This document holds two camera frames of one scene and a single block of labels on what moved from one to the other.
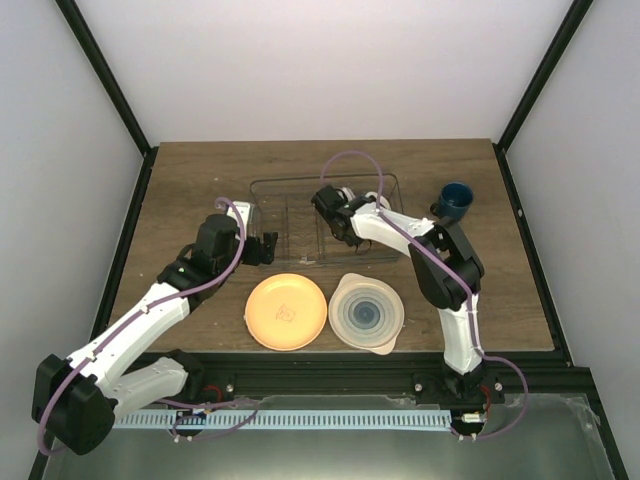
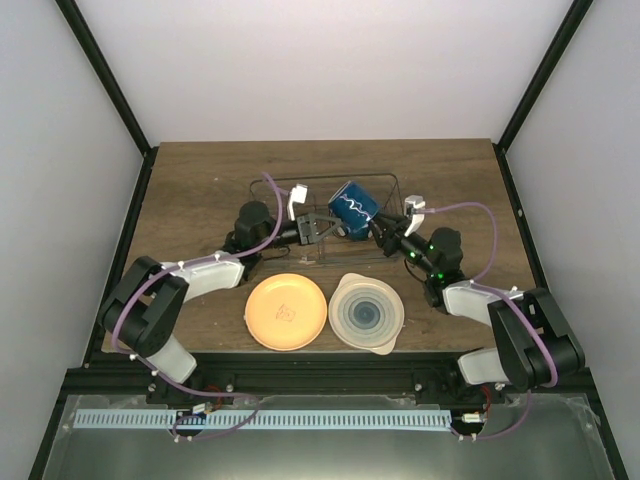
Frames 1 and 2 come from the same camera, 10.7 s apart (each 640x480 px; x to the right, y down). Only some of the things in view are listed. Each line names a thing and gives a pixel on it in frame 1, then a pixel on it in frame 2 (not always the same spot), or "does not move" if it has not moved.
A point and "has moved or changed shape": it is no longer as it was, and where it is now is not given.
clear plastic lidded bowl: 366,313 does not move
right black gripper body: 347,239 -> 390,245
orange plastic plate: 285,312 does not move
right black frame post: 558,45 does not move
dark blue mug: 454,200 has moved or changed shape
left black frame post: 101,65 does not move
